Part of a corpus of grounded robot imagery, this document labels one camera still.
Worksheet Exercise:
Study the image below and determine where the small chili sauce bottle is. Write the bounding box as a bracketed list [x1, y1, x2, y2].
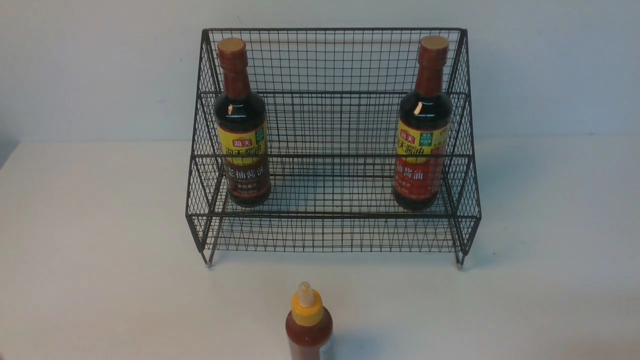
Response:
[285, 281, 335, 360]

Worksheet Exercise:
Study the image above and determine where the soy sauce bottle brown label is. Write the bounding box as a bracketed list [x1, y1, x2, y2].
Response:
[214, 38, 272, 208]

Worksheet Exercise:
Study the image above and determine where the black wire mesh rack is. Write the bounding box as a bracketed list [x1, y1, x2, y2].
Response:
[185, 27, 482, 270]

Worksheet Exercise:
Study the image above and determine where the soy sauce bottle red label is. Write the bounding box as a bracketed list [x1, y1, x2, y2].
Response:
[392, 35, 453, 212]

